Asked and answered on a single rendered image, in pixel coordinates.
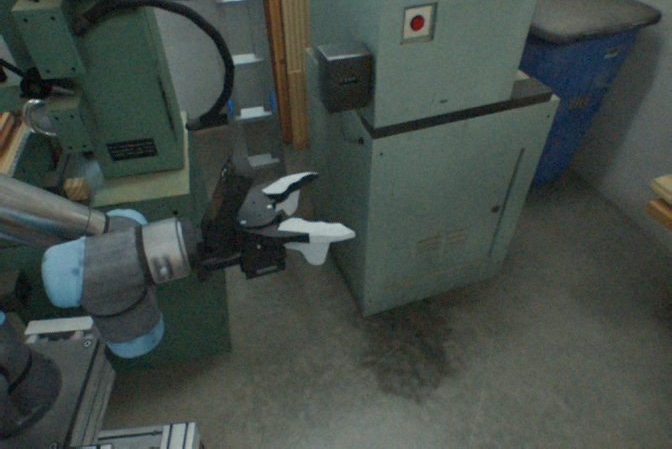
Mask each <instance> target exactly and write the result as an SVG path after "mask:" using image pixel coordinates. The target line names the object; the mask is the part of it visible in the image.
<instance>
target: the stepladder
mask: <svg viewBox="0 0 672 449"><path fill-rule="evenodd" d="M207 1H208V7H209V13H210V20H212V25H213V26H214V27H215V28H216V29H217V30H218V31H219V32H220V33H221V36H222V37H223V39H224V41H225V43H226V45H227V48H228V50H229V52H231V56H232V58H233V61H234V65H235V70H237V69H244V68H252V67H257V70H258V78H259V84H260V91H261V98H262V104H263V107H257V108H250V109H243V110H241V109H240V103H239V95H238V88H237V81H236V74H235V77H234V86H233V92H232V95H231V97H230V100H229V101H228V103H227V104H225V108H227V114H228V120H229V127H230V133H231V139H232V145H233V152H234V155H237V156H241V157H244V158H249V160H250V163H251V165H252V168H253V170H255V169H261V168H266V167H273V171H274V178H275V180H276V179H278V178H280V179H282V178H285V177H287V175H286V166H285V159H284V152H283V143H282V136H281V129H280V122H279V113H278V106H277V99H276V90H275V83H274V82H273V76H272V67H271V60H270V53H269V44H268V37H267V29H266V22H265V14H264V6H263V0H207ZM239 6H247V9H248V17H249V23H250V29H251V37H252V43H254V50H255V54H249V55H241V56H234V57H233V53H232V46H231V45H230V39H229V31H228V25H227V18H226V10H225V8H229V7H239ZM216 51H217V58H218V64H219V70H220V76H221V83H222V89H223V84H224V73H225V68H224V63H223V61H222V58H221V56H220V53H219V51H218V49H217V46H216ZM260 120H265V125H266V131H267V138H268V144H269V152H271V153H269V154H263V155H257V156H252V157H248V152H247V146H246V144H245V137H244V130H243V124H247V123H254V122H260Z"/></svg>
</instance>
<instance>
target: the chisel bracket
mask: <svg viewBox="0 0 672 449"><path fill-rule="evenodd" d="M21 80H22V78H21V77H19V76H18V74H8V75H7V80H6V81H4V82H2V83H0V112H15V111H19V110H22V107H23V105H24V104H21V103H20V101H19V97H20V96H19V95H20V93H23V92H22V90H21V88H20V82H21Z"/></svg>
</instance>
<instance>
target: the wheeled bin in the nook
mask: <svg viewBox="0 0 672 449"><path fill-rule="evenodd" d="M660 18H661V13H660V11H658V9H656V8H654V7H652V6H650V5H648V4H644V3H642V2H639V1H636V0H537V1H536V5H535V8H534V13H533V17H532V21H531V24H530V29H529V33H527V36H526V40H525V44H524V49H523V52H522V56H521V60H520V63H519V68H518V69H519V70H520V71H521V72H523V73H524V74H526V75H527V76H528V77H530V78H532V77H535V78H536V79H537V80H539V81H540V82H542V83H543V84H544V85H546V86H547V87H549V88H550V89H552V91H554V93H553V94H554V95H555V96H557V97H558V98H560V99H561V100H560V103H559V106H558V109H557V112H556V115H555V118H554V121H552V124H551V127H550V130H549V133H548V136H547V139H546V142H545V145H544V148H543V151H542V155H541V157H540V160H539V163H537V166H536V169H535V172H534V176H533V178H532V181H531V184H530V187H529V189H530V188H533V187H537V186H541V185H544V184H547V183H550V182H554V181H558V180H559V178H560V177H561V174H562V173H563V171H564V169H565V167H566V166H567V164H568V162H569V160H570V158H572V157H573V154H574V152H575V150H576V148H577V147H578V145H579V143H580V141H581V139H582V137H583V135H584V132H586V130H587V129H588V127H589V125H590V123H591V121H592V119H593V117H594V114H595V112H596V111H598V108H600V106H601V104H602V101H603V99H604V97H605V94H606V92H607V90H608V88H609V86H610V84H611V82H613V80H614V78H615V75H616V74H617V72H618V70H619V68H620V66H621V64H622V62H623V60H624V59H625V57H626V55H627V53H628V51H629V49H630V47H631V46H632V44H633V41H634V39H635V37H637V35H638V33H639V32H640V30H641V29H643V28H646V27H648V25H653V24H656V23H658V22H659V20H660Z"/></svg>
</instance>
